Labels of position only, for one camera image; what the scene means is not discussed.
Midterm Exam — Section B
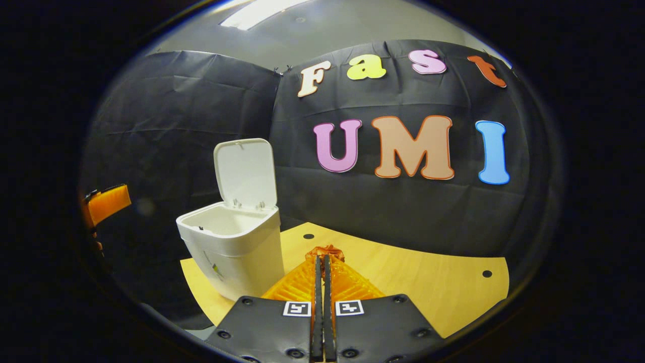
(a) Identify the ceiling light panel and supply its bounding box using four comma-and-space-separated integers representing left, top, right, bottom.
220, 0, 309, 31

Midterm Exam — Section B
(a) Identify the white desktop garbage bin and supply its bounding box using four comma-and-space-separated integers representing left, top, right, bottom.
176, 138, 285, 301

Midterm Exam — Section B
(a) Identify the orange paper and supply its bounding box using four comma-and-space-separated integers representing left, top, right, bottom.
305, 245, 346, 263

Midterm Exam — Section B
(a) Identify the black backdrop cloth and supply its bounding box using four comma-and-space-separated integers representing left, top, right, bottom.
80, 39, 562, 328

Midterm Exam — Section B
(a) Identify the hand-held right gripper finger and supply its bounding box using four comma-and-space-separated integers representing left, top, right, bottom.
324, 255, 446, 363
207, 255, 323, 363

